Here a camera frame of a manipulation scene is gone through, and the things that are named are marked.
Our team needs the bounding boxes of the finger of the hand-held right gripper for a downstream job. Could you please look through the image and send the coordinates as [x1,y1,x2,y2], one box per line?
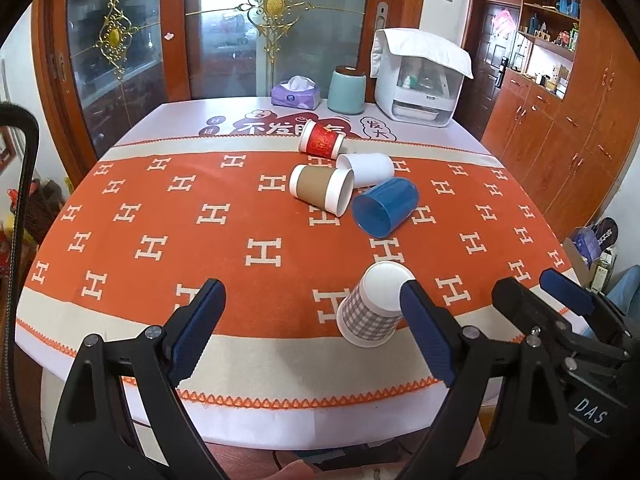
[539,268,640,346]
[491,277,631,376]

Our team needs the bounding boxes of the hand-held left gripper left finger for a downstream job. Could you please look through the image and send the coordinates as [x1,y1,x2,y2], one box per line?
[48,278,227,480]

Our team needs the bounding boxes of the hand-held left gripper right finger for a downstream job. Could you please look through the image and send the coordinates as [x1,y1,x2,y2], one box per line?
[399,278,581,480]

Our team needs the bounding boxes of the grey checkered paper cup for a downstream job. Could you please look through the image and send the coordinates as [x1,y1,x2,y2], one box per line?
[336,260,417,349]

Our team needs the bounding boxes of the blue plastic cup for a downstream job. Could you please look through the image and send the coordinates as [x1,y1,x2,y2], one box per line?
[351,177,420,238]

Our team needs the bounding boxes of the plain white paper cup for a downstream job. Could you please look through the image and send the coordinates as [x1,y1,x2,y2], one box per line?
[336,152,396,190]

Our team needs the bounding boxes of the brown sleeved paper cup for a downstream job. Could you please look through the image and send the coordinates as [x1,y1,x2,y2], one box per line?
[289,164,355,217]

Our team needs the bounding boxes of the red patterned paper cup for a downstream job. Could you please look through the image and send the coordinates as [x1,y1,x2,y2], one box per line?
[298,120,347,157]

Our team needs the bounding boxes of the blue cardboard box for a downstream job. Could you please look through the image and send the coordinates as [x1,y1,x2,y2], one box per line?
[572,217,621,263]

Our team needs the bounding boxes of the orange patterned tablecloth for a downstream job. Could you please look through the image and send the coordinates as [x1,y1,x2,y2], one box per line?
[15,100,591,453]
[15,137,591,411]

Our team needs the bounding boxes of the wooden cabinet with shelves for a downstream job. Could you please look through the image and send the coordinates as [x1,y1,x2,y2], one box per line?
[480,0,640,233]

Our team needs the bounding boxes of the dark woven basket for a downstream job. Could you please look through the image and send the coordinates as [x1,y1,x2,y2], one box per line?
[22,180,68,243]

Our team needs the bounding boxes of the dark wooden door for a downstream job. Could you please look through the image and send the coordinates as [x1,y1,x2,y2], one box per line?
[460,0,523,141]

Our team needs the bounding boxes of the white countertop appliance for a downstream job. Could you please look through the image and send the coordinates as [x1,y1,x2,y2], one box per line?
[374,50,463,127]

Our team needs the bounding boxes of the purple tissue box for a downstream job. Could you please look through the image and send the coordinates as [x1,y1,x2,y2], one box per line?
[271,76,321,111]

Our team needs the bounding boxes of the teal canister with brown lid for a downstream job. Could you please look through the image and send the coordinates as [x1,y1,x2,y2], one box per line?
[327,65,368,115]

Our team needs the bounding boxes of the white towel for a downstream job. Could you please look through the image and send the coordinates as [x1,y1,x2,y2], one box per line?
[371,28,474,80]

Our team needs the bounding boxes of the gold door ornament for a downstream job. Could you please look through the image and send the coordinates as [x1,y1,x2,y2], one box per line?
[235,0,321,63]
[99,0,140,79]

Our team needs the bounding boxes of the black chair frame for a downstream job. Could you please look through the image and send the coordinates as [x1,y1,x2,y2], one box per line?
[0,102,41,461]

